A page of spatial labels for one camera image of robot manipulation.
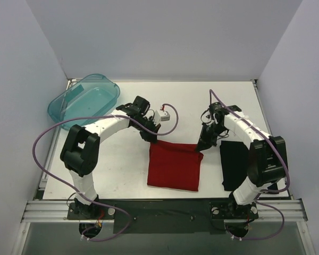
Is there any red t shirt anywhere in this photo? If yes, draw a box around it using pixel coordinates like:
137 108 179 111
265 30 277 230
147 141 204 192

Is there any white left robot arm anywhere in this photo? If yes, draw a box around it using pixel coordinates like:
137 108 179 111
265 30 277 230
60 96 169 219

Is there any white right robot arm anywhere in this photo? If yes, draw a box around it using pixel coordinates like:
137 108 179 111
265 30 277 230
195 102 289 218

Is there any folded black t shirt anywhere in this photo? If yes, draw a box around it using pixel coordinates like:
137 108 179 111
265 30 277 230
220 141 285 191

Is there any teal plastic bin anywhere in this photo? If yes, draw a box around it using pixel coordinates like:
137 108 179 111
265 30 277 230
47 74 120 130

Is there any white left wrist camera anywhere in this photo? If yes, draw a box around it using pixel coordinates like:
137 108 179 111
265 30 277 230
153 105 171 126

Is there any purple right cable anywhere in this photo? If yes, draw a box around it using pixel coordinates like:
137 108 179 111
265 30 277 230
209 89 290 242

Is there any purple cable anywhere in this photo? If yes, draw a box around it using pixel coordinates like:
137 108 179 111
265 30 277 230
209 89 290 242
31 104 179 242

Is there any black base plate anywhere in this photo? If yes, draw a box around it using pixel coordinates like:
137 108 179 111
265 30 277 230
67 199 258 234

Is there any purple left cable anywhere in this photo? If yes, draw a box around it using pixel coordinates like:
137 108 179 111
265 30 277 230
31 104 179 242

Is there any aluminium frame rail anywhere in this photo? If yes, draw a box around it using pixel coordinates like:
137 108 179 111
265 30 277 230
21 200 79 223

